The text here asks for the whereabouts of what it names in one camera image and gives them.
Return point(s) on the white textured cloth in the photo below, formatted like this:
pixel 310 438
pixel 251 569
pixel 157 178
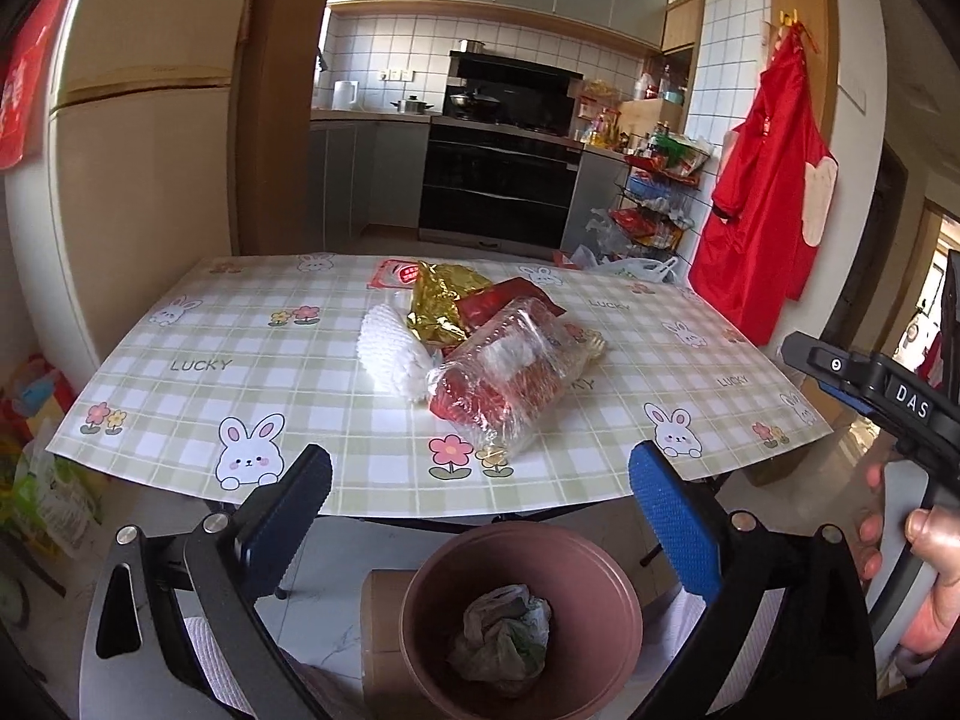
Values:
pixel 217 660

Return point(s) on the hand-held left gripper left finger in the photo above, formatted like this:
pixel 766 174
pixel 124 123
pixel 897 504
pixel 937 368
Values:
pixel 289 517

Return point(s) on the yellow wall hook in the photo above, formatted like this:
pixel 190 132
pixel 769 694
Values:
pixel 789 16

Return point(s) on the black wok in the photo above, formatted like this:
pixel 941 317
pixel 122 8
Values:
pixel 474 101

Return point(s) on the white foam fruit net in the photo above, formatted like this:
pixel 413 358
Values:
pixel 390 352

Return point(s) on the gold foil wrapper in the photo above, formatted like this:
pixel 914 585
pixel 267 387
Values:
pixel 439 300

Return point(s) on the clear plastic bag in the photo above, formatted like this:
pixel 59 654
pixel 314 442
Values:
pixel 604 232

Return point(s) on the clear plastic container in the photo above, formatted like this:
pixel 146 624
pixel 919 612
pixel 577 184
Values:
pixel 502 375

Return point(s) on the person's right hand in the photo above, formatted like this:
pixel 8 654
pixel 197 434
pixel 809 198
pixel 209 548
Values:
pixel 934 592

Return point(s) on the checked rabbit print tablecloth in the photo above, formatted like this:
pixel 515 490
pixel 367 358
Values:
pixel 300 390

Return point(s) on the white kettle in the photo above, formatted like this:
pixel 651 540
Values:
pixel 345 96

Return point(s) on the cream refrigerator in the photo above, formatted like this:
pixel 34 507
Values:
pixel 135 202

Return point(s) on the black range hood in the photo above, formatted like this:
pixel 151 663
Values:
pixel 517 69

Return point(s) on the green white plastic bag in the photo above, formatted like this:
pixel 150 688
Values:
pixel 52 495

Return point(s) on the steel pot with lid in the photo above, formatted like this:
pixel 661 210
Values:
pixel 411 105

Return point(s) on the wooden shelf cabinet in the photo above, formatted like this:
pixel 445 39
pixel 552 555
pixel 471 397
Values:
pixel 682 22

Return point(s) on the pink brown plastic bin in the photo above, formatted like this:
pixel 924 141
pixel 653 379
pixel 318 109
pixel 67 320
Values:
pixel 585 615

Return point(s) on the red white clear tray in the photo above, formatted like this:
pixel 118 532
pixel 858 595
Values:
pixel 394 275

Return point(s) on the cluster of condiment bottles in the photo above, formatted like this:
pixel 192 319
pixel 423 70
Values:
pixel 600 124

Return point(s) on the brown cardboard box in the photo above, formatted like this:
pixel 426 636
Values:
pixel 379 637

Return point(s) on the red apron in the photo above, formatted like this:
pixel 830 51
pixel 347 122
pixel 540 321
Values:
pixel 757 202

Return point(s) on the black built-in oven stove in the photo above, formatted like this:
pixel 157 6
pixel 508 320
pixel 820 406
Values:
pixel 495 180

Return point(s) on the narrow grey cabinet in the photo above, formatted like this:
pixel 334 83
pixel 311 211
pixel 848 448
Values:
pixel 596 187

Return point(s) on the grey lower cabinets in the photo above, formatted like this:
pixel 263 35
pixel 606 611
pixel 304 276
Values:
pixel 352 172

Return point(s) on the red wall poster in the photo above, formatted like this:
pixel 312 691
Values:
pixel 30 90

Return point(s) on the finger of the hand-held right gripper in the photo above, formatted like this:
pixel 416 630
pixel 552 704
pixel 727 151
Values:
pixel 821 364

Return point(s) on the red orange snack packet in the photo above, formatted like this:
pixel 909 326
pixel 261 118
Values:
pixel 495 304

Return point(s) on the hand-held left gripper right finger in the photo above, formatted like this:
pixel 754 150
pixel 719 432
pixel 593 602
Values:
pixel 675 525

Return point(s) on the crumpled plastic bag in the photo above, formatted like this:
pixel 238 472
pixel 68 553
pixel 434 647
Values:
pixel 495 637

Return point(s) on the small steel pot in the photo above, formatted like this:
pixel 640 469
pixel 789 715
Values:
pixel 471 46

